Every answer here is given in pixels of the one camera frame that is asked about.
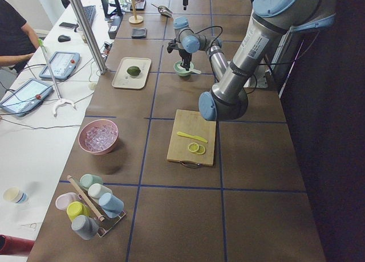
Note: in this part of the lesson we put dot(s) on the smartphone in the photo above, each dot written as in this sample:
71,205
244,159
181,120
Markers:
67,25

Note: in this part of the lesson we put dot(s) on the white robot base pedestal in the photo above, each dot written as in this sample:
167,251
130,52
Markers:
259,79

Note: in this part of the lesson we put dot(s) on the red object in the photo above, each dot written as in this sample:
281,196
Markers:
16,246

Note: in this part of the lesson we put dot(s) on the white spoon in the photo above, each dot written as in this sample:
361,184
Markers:
192,70

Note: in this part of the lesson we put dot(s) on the green cup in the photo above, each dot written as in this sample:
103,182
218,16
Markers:
87,180

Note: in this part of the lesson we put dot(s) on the lemon slice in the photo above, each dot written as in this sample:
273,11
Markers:
193,147
201,150

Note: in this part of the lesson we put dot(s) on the upper lemon slice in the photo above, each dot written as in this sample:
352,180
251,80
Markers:
193,147

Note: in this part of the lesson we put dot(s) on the near teach pendant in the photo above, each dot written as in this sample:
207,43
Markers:
26,98

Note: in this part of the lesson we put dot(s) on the power strip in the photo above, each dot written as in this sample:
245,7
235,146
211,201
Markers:
106,49

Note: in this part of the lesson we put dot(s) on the pink cup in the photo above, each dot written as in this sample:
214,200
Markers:
65,199

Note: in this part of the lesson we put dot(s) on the paper cup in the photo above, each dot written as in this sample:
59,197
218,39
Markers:
15,195

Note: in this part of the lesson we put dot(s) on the wooden mug tree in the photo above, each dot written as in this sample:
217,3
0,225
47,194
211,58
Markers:
135,18

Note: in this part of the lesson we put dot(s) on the light green bowl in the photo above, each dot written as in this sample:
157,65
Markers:
177,71

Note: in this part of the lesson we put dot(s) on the blue cup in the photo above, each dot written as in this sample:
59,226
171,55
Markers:
111,205

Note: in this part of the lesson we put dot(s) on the white rabbit tray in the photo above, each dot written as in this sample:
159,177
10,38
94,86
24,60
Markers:
125,81

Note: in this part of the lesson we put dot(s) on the grey folded cloth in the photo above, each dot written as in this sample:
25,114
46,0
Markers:
139,33

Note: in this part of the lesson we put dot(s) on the black box with label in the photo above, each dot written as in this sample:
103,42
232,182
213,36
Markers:
114,25

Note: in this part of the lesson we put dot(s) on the black computer mouse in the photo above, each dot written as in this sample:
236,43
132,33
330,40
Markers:
63,38

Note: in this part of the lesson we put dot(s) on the person in black shirt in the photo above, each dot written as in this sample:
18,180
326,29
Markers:
19,41

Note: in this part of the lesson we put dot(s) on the reacher grabber tool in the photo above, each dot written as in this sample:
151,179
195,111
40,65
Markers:
60,100

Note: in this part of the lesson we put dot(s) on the pink bowl with ice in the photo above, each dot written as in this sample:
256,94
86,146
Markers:
99,137

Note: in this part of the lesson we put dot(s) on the cup rack with wooden bar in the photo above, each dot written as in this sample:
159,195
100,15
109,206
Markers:
97,213

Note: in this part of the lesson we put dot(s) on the bamboo cutting board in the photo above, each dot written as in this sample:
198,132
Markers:
191,122

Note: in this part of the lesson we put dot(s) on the black keyboard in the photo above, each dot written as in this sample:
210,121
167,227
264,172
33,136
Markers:
90,12

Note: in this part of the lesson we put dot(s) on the grey cup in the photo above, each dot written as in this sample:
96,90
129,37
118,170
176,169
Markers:
85,227

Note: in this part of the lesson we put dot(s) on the yellow plastic knife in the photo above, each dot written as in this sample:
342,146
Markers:
194,137

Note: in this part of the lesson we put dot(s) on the green avocado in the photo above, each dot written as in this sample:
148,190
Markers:
133,70

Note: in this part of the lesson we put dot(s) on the aluminium frame post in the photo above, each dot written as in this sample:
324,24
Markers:
89,35

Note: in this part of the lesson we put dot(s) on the white cup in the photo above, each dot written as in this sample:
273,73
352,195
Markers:
96,190

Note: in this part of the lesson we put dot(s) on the yellow cup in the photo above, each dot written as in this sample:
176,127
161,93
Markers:
76,208

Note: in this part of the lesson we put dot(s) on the lower lemon slice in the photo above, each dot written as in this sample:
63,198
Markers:
201,150

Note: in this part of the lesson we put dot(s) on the teach pendant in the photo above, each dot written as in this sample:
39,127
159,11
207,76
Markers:
63,64
26,98

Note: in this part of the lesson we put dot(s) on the far teach pendant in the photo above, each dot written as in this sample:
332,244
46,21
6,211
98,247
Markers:
63,64

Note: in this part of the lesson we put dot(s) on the metal scoop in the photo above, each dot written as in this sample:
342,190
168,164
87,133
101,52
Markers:
163,10

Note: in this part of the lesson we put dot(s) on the black monitor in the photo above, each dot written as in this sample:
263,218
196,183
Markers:
111,8

